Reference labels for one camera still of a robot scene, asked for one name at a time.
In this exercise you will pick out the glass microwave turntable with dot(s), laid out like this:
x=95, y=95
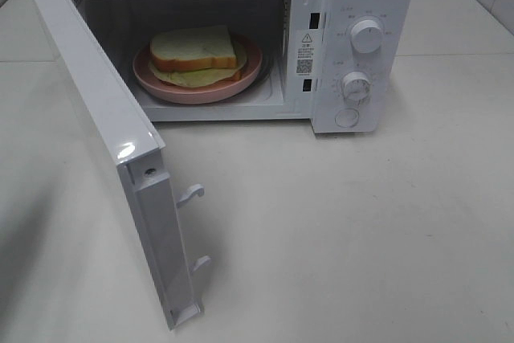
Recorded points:
x=266, y=68

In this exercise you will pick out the white microwave oven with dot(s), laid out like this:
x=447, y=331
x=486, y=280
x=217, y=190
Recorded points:
x=309, y=38

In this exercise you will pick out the white microwave knob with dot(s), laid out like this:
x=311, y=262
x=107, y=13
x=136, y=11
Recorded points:
x=366, y=35
x=356, y=86

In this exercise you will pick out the pink round plate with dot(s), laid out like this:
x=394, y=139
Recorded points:
x=220, y=90

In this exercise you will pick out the white lower microwave knob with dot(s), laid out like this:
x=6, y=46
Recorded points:
x=356, y=86

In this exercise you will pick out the white upper microwave knob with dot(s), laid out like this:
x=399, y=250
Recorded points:
x=366, y=35

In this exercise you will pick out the toast sandwich with lettuce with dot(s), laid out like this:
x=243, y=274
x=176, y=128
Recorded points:
x=196, y=57

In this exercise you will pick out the white microwave door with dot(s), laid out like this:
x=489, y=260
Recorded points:
x=128, y=152

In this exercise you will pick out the round door release button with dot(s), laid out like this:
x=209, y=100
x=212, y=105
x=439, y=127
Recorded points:
x=347, y=118

